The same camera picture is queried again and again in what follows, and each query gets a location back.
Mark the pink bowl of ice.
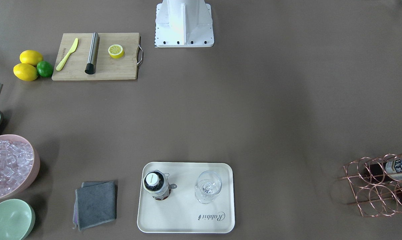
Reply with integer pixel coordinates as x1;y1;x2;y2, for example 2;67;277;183
0;135;40;199

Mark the upper whole lemon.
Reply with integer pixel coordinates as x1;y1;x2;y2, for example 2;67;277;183
19;50;44;67

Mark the steel muddler black tip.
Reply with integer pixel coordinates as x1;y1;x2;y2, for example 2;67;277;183
85;32;100;75

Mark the whole lemon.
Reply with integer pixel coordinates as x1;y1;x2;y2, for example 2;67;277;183
13;63;38;81
19;50;44;67

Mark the clear wine glass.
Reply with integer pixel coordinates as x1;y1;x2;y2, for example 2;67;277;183
194;170;222;204

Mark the green lime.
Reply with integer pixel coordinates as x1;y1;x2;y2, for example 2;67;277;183
36;61;54;77

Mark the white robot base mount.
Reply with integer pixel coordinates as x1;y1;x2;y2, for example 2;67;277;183
154;0;214;48

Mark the tea bottle upper in basket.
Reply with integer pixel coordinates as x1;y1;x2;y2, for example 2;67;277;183
363;157;402;184

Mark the green bowl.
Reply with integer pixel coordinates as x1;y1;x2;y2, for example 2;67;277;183
0;199;35;240

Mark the half lemon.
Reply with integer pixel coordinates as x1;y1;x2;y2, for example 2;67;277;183
108;44;125;59

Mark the bamboo cutting board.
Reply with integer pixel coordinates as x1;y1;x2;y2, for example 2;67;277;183
52;32;140;81

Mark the copper wire bottle basket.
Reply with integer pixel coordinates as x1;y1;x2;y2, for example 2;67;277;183
342;153;402;217

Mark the yellow plastic knife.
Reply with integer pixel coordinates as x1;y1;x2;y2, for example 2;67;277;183
56;38;79;71

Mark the tea bottle moved to tray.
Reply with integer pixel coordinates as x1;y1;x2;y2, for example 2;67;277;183
142;170;171;201

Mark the grey folded cloth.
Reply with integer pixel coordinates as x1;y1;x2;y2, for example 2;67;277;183
73;181;117;231

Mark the cream rabbit tray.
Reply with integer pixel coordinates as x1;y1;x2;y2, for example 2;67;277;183
137;162;235;234

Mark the lower whole lemon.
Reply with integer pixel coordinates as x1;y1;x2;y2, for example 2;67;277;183
13;63;38;81

